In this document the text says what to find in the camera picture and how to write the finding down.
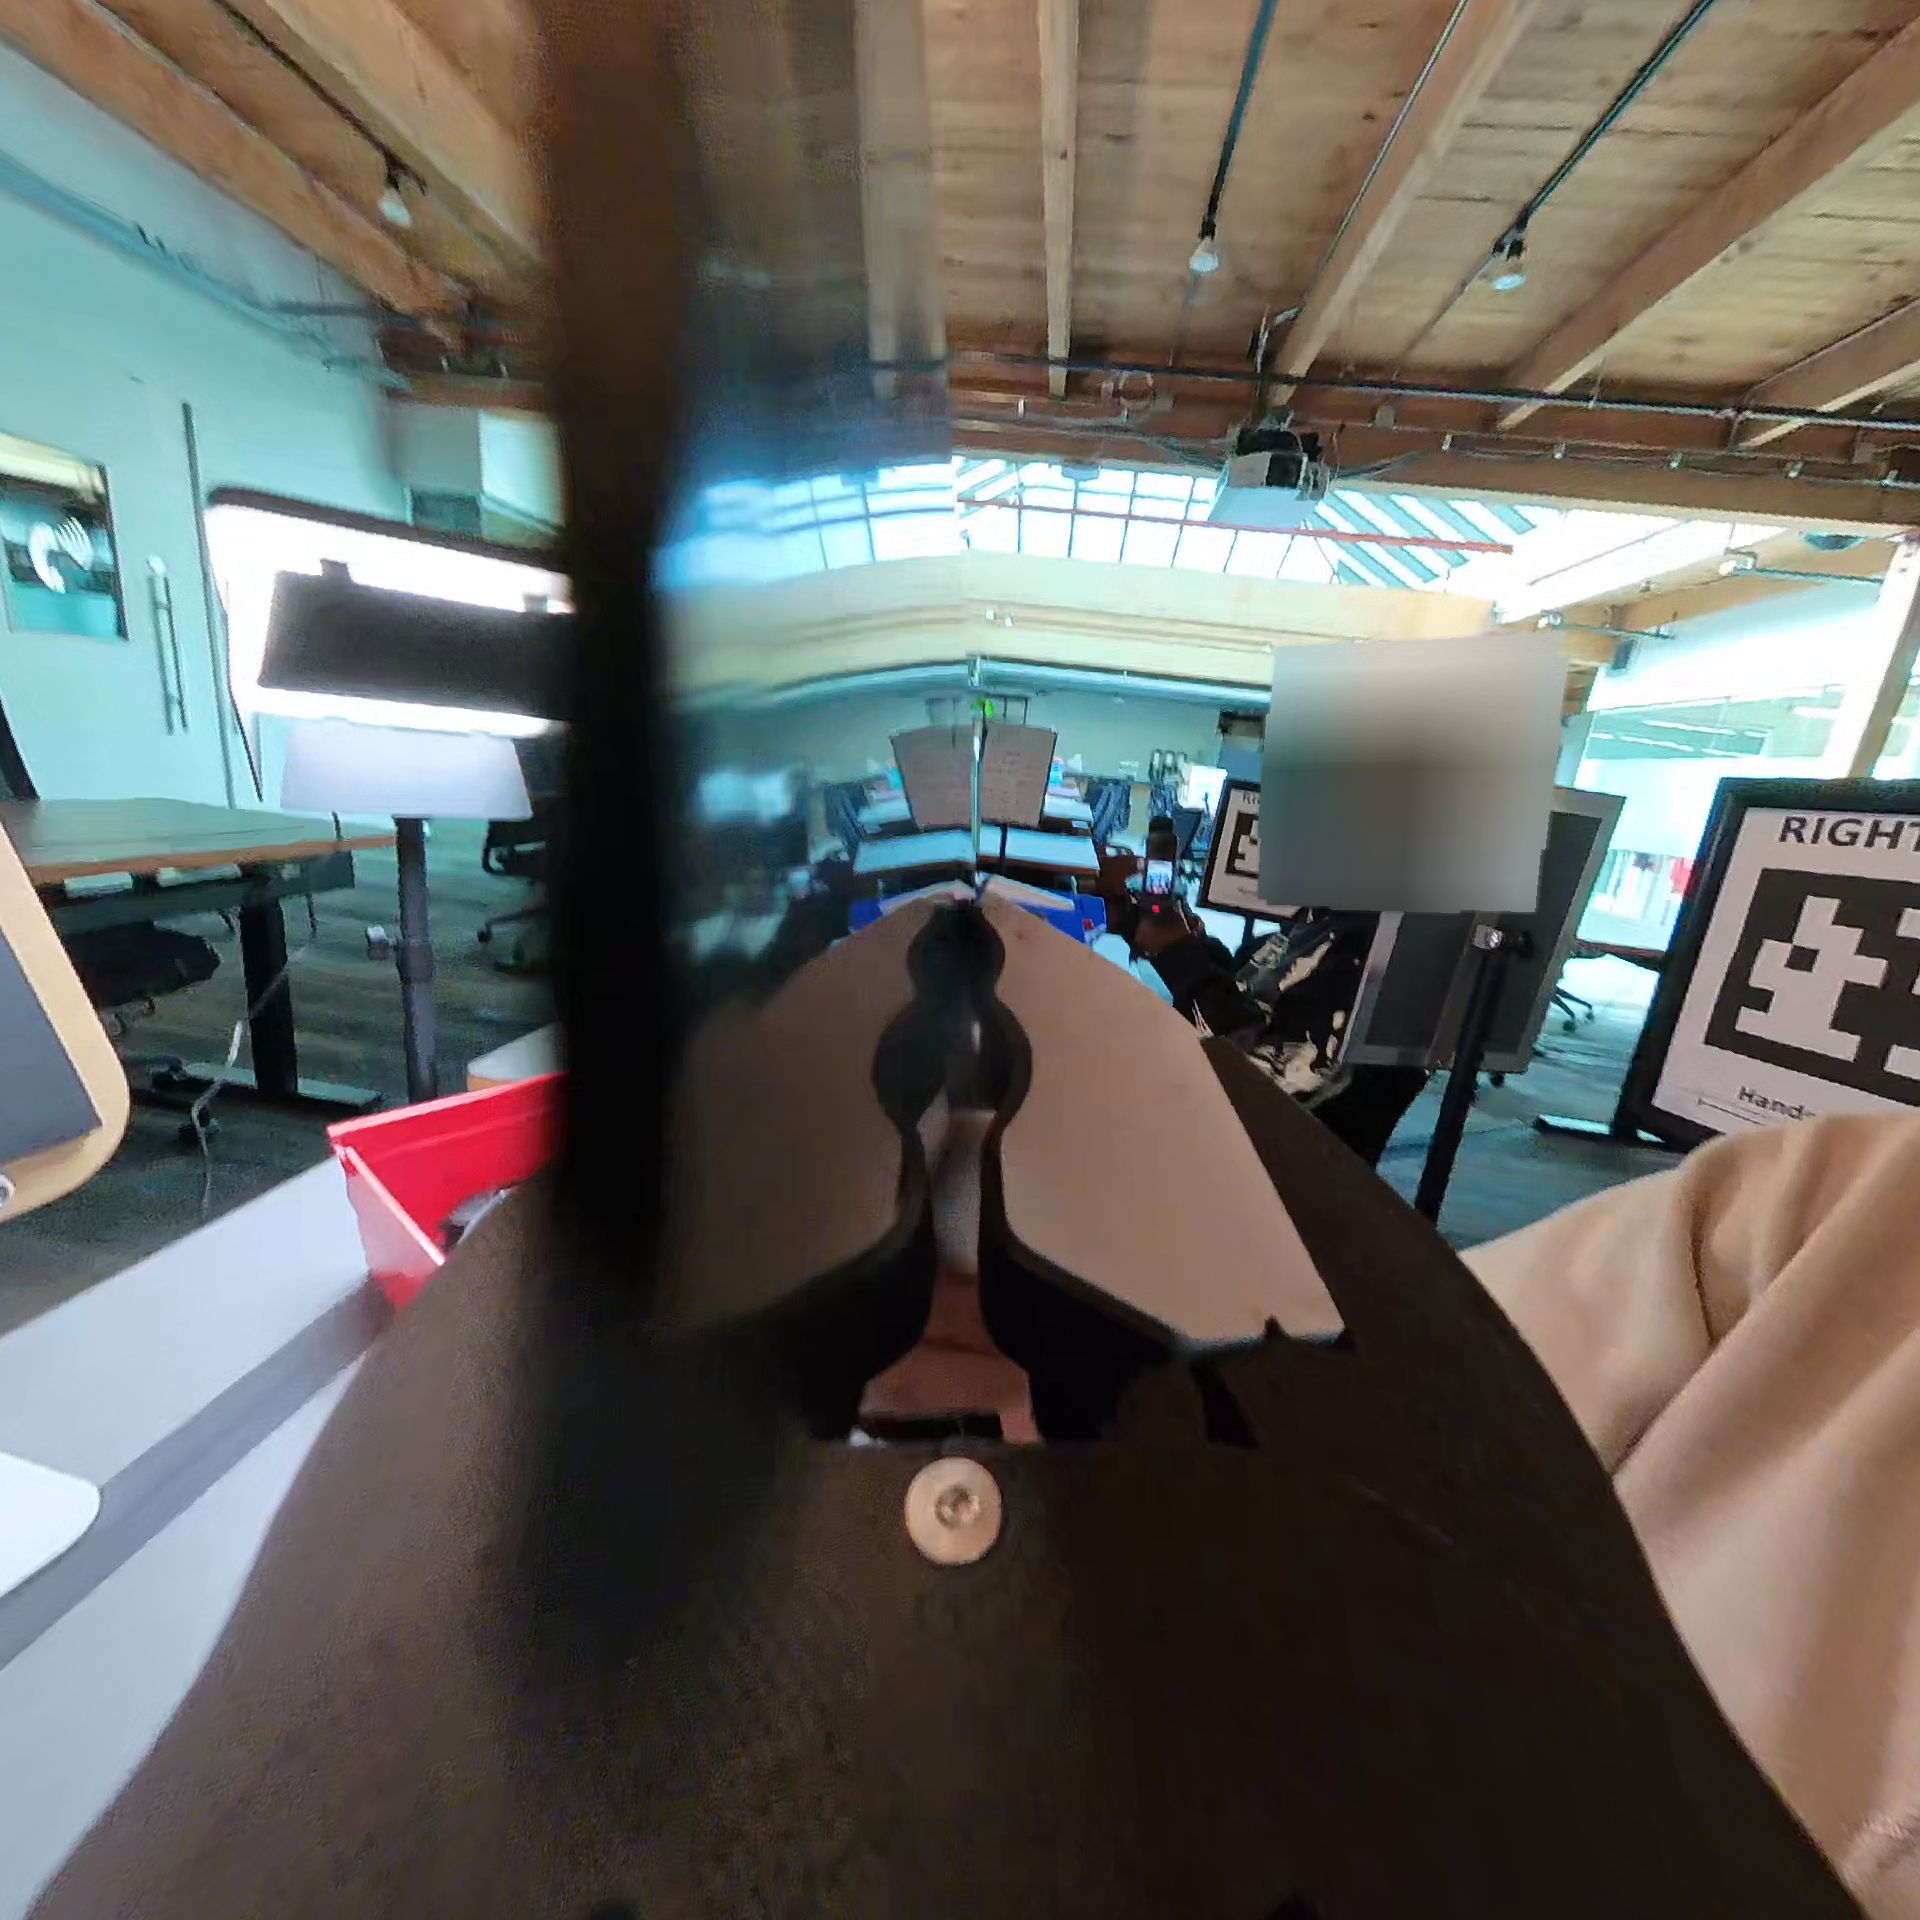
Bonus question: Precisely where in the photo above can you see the studio light panel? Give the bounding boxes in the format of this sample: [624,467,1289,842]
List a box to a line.
[201,484,579,825]

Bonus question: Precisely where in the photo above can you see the wall poster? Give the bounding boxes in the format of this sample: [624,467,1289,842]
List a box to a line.
[0,433,128,644]

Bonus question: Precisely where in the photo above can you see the wooden desk with black legs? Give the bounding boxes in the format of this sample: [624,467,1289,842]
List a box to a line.
[0,795,401,1146]

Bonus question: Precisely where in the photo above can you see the black divider plate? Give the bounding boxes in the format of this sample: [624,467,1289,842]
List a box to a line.
[533,0,970,1354]

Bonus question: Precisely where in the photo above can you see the whiteboard on stand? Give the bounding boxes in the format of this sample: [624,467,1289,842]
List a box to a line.
[979,725,1061,829]

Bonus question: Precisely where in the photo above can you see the black office chair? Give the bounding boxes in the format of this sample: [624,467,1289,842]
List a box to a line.
[60,919,226,1121]
[480,817,548,947]

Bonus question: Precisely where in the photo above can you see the black light stand pole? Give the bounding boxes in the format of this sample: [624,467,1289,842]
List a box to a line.
[369,817,443,1108]

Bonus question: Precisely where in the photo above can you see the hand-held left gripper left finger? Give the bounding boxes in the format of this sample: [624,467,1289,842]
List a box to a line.
[816,1270,932,1442]

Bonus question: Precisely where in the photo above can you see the printed tag board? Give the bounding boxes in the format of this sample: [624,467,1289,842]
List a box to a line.
[1197,778,1296,921]
[1611,775,1920,1154]

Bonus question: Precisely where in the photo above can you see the ceiling projector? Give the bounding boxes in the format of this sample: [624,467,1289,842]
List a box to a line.
[1208,422,1330,531]

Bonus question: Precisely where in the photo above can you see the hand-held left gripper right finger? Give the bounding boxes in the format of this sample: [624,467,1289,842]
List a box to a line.
[968,908,1346,1445]

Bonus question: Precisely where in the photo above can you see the red plastic bin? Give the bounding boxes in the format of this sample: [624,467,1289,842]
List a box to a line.
[328,1070,569,1309]

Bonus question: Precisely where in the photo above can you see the dark board on tripod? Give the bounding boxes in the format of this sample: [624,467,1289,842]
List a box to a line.
[1340,783,1626,1226]

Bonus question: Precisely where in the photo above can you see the person's right forearm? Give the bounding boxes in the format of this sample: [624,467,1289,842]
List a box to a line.
[1463,1106,1920,1479]

